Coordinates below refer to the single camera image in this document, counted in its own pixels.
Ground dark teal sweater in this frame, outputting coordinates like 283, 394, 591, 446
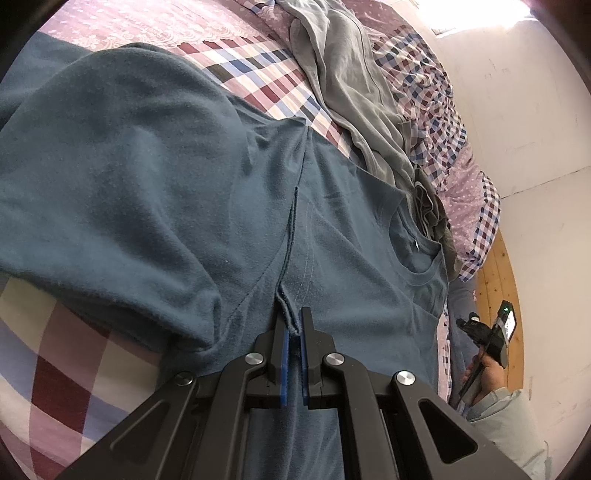
1, 33, 448, 479

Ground person right forearm sleeve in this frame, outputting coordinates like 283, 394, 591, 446
467, 387, 549, 479

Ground person right hand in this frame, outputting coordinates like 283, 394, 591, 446
462, 353, 506, 407

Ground dark blue plush pillow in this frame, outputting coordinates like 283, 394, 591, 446
448, 277, 478, 406

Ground wooden headboard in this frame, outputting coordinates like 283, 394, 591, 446
475, 230, 525, 391

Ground olive green garment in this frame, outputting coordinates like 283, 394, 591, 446
413, 166, 462, 282

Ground plaid bed sheet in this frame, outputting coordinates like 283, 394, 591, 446
0, 0, 452, 480

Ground window with curtain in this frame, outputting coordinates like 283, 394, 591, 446
411, 0, 535, 36

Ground grey trousers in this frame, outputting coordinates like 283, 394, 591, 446
279, 1, 415, 193

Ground plaid folded quilt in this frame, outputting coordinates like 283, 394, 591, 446
234, 0, 502, 282

